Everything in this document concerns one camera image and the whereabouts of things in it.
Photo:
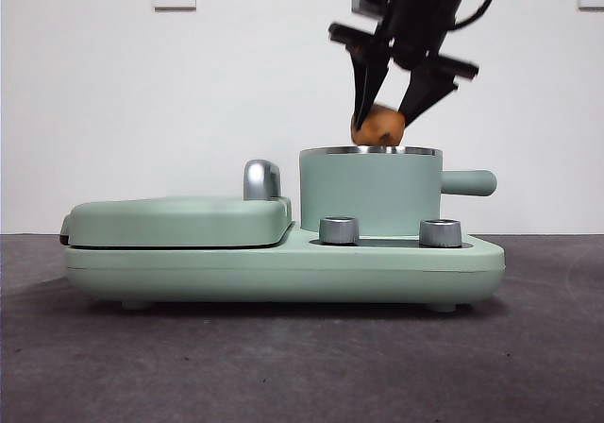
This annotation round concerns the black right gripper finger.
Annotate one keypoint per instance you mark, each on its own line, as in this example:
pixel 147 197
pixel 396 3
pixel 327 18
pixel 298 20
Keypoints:
pixel 427 90
pixel 368 88

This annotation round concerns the brown potato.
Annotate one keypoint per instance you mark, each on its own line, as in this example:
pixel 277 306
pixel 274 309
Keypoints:
pixel 380 129

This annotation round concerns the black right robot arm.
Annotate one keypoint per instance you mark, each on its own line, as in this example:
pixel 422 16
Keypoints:
pixel 424 17

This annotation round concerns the green hinged griddle lid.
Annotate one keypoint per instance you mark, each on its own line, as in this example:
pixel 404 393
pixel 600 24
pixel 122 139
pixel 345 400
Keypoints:
pixel 179 220

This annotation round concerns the silver control knob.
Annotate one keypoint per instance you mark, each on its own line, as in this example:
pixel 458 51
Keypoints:
pixel 339 230
pixel 440 233

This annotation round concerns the green breakfast machine base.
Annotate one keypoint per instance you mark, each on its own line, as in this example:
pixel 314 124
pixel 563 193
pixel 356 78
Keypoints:
pixel 283 276

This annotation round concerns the right wrist grey camera box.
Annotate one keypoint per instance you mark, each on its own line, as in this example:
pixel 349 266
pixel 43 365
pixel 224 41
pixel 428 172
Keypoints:
pixel 367 3

